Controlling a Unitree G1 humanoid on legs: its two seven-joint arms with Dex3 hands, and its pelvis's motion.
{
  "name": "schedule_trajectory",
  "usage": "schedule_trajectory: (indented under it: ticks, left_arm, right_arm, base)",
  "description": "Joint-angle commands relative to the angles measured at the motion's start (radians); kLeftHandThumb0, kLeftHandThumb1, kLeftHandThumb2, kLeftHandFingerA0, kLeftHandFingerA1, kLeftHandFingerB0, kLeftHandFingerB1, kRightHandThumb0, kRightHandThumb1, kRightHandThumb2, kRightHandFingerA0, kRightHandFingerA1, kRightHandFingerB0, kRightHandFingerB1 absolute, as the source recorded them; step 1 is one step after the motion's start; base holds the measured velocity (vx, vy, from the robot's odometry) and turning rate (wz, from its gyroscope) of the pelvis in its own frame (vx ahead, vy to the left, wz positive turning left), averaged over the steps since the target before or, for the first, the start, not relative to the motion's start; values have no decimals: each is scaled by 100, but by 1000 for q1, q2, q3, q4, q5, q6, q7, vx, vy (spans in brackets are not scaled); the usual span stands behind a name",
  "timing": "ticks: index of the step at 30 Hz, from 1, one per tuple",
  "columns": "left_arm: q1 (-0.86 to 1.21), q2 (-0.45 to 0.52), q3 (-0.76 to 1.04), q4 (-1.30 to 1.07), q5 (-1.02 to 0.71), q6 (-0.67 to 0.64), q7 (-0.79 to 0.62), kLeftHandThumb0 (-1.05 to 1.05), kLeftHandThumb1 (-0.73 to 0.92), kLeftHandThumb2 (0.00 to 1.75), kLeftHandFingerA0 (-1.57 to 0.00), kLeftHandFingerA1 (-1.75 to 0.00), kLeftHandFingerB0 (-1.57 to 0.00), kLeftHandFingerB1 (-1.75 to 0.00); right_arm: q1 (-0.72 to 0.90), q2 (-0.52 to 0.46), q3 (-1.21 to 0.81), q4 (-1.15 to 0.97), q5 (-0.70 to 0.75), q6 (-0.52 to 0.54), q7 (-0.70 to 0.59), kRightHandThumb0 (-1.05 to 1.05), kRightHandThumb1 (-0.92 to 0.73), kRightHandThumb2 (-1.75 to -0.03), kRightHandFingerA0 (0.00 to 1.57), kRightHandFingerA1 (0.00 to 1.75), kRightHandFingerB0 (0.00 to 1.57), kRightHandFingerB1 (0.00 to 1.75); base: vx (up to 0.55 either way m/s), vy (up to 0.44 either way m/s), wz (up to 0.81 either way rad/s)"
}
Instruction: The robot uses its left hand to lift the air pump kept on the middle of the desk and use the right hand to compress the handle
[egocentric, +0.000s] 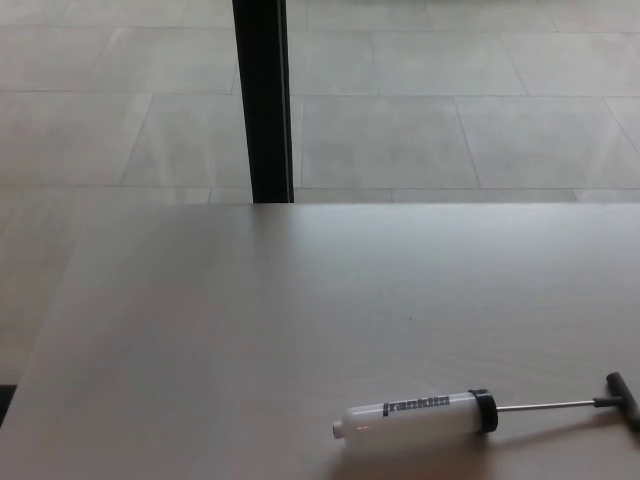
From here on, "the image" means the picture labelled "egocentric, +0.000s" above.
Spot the black vertical post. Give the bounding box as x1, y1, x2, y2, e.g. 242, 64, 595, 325
231, 0, 295, 204

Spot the white Franklin hand air pump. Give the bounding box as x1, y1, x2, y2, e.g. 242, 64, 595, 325
331, 371, 640, 441

